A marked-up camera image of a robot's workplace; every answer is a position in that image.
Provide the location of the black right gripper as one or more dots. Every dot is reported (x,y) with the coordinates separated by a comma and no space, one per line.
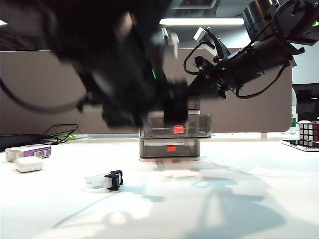
(221,74)

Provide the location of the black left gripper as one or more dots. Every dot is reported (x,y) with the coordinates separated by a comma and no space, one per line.
(175,107)

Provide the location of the transparent tape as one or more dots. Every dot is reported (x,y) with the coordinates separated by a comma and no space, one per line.
(96,183)

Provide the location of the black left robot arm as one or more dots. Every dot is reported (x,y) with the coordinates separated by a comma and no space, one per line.
(87,49)

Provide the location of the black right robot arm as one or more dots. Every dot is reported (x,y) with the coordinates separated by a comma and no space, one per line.
(261,59)

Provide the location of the smoky drawer with white paper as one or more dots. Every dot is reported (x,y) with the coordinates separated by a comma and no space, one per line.
(154,150)

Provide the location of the brown desk partition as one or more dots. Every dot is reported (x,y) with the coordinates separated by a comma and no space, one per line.
(249,114)

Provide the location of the white bottle, green label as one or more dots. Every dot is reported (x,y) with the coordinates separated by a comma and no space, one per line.
(294,117)

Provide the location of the white flat tray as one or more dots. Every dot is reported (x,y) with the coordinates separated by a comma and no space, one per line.
(289,144)

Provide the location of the black monitor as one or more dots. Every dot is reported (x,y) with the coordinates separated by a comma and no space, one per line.
(306,102)

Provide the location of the black Rubik's cube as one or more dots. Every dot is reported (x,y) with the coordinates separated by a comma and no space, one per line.
(309,132)

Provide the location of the purple white barcode box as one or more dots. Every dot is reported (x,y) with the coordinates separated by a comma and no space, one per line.
(25,150)

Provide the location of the white earbuds case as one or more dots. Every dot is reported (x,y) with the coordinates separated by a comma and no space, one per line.
(28,164)

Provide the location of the white drawer cabinet frame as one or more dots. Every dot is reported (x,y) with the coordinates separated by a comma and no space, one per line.
(172,159)

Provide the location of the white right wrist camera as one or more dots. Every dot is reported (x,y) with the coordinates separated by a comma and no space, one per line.
(203,36)

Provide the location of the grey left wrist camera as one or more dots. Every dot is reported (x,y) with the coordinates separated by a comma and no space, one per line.
(172,41)

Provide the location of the white partition foot bracket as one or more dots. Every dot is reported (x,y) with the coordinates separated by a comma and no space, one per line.
(263,135)

